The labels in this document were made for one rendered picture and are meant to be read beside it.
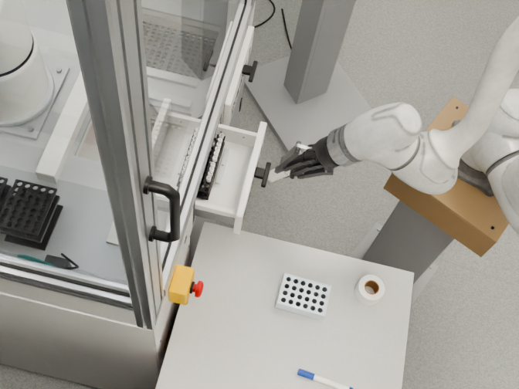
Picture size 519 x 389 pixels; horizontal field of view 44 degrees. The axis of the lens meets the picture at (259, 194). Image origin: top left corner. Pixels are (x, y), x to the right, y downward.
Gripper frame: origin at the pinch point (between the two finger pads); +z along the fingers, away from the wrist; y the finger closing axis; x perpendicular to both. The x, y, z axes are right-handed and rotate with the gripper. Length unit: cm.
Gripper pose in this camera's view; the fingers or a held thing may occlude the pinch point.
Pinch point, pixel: (279, 173)
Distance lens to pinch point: 164.2
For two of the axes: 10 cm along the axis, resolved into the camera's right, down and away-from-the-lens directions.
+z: -6.4, 2.5, 7.3
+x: -2.1, 8.5, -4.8
